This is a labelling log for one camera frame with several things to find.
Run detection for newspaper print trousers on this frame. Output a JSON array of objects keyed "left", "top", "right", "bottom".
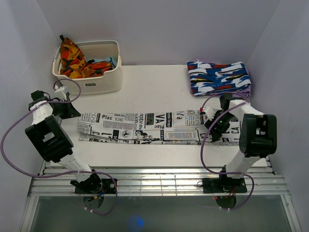
[{"left": 78, "top": 110, "right": 241, "bottom": 145}]

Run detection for blue red white folded trousers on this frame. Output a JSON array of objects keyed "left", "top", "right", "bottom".
[{"left": 186, "top": 60, "right": 252, "bottom": 97}]

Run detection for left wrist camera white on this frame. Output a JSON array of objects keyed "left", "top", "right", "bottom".
[{"left": 54, "top": 86, "right": 70, "bottom": 101}]

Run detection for aluminium rail frame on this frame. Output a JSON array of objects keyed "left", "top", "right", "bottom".
[{"left": 19, "top": 96, "right": 302, "bottom": 232}]

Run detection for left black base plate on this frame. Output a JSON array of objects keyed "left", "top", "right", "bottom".
[{"left": 74, "top": 178, "right": 118, "bottom": 195}]

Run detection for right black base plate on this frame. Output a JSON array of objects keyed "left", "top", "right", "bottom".
[{"left": 202, "top": 177, "right": 247, "bottom": 193}]

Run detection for cream perforated plastic basket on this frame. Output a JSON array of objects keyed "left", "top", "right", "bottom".
[{"left": 52, "top": 40, "right": 123, "bottom": 95}]

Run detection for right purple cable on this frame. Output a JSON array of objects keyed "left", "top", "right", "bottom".
[{"left": 199, "top": 92, "right": 255, "bottom": 211}]

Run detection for purple cable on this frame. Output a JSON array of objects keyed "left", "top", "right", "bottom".
[
  {"left": 0, "top": 78, "right": 118, "bottom": 216},
  {"left": 199, "top": 92, "right": 255, "bottom": 211}
]

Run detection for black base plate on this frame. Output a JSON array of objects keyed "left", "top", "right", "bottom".
[
  {"left": 74, "top": 178, "right": 118, "bottom": 195},
  {"left": 202, "top": 177, "right": 247, "bottom": 193}
]

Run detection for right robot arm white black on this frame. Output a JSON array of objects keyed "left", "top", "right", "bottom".
[{"left": 200, "top": 93, "right": 277, "bottom": 194}]

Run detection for light blue garment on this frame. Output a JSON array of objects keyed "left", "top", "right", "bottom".
[{"left": 87, "top": 57, "right": 118, "bottom": 68}]

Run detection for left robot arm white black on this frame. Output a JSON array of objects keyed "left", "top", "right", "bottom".
[{"left": 25, "top": 87, "right": 103, "bottom": 193}]

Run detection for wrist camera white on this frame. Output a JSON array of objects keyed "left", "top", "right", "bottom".
[
  {"left": 199, "top": 106, "right": 216, "bottom": 120},
  {"left": 54, "top": 86, "right": 70, "bottom": 101}
]

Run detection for orange camouflage trousers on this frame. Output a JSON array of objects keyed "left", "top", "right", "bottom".
[{"left": 59, "top": 35, "right": 115, "bottom": 79}]

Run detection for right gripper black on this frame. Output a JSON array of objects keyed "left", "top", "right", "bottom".
[{"left": 204, "top": 112, "right": 235, "bottom": 142}]

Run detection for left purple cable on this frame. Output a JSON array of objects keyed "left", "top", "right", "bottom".
[{"left": 0, "top": 78, "right": 118, "bottom": 216}]

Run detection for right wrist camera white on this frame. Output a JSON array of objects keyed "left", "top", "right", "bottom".
[{"left": 199, "top": 106, "right": 216, "bottom": 120}]

